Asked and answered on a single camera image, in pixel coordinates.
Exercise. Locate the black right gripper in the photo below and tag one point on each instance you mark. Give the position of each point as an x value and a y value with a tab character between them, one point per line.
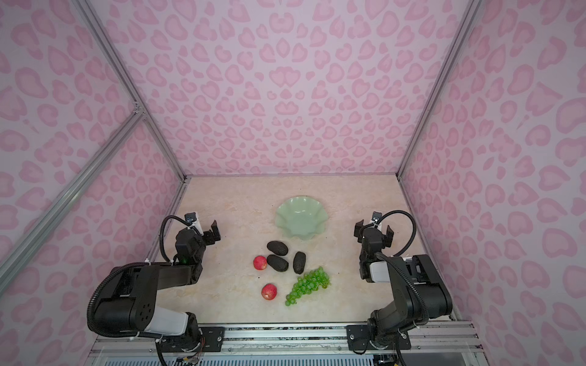
374	231

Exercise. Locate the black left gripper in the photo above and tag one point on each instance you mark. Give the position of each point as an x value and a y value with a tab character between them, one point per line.
204	235

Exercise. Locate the red apple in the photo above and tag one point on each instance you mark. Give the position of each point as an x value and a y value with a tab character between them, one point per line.
260	263
269	292

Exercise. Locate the dark avocado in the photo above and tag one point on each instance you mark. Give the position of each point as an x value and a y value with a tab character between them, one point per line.
299	263
277	263
277	248

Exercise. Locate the green grape bunch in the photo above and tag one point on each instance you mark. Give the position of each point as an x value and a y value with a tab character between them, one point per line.
307	284

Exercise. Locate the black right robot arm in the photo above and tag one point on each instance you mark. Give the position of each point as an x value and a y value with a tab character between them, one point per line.
419	294

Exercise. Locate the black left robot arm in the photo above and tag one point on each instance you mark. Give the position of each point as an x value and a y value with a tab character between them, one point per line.
124	305

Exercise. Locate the light green wavy fruit bowl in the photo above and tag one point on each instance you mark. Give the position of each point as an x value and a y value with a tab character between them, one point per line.
302	217

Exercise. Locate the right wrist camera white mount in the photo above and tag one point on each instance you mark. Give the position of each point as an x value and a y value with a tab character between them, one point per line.
376	218

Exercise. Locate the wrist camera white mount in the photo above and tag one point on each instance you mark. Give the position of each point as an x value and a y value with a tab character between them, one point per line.
193	222
376	218

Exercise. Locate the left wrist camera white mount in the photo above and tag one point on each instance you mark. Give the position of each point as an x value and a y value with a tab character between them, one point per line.
193	222

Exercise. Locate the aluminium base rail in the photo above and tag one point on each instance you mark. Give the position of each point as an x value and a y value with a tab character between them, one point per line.
437	343

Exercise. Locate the diagonal aluminium frame bar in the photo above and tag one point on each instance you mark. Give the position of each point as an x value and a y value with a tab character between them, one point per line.
31	242

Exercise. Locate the right corner aluminium post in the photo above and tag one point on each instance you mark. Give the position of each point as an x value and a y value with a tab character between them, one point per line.
462	35

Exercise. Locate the corner aluminium post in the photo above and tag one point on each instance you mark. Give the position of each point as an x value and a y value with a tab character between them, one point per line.
98	31
462	35

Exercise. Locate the left corner aluminium post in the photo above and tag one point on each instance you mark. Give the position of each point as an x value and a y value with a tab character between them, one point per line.
98	31

